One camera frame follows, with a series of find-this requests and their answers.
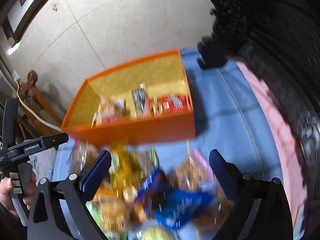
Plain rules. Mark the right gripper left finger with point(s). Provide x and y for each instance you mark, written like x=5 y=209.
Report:
x=59 y=207

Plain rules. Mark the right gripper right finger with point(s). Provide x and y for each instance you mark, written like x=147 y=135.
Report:
x=273 y=218

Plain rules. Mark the clear bag brown pastry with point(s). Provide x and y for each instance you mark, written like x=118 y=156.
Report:
x=83 y=153

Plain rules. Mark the yellow bread bag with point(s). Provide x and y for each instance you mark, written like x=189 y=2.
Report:
x=124 y=171

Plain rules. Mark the blue brown cookie pack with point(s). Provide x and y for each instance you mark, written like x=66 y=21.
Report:
x=155 y=182

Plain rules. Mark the pink cookie bag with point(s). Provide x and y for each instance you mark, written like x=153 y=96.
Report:
x=109 y=111

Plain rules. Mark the black white label snack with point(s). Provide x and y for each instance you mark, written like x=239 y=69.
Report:
x=141 y=101

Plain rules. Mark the large red chip bag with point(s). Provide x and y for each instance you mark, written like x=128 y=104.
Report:
x=170 y=103

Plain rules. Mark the person's left hand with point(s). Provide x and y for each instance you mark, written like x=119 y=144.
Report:
x=7 y=186

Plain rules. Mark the wooden chair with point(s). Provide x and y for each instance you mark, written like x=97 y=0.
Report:
x=39 y=118

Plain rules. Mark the pink cloth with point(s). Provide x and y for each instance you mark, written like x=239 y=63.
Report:
x=286 y=144

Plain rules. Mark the blue quilted tablecloth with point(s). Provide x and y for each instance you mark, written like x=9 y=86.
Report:
x=228 y=118

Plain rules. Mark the orange storage box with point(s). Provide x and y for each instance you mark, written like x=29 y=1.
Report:
x=162 y=74

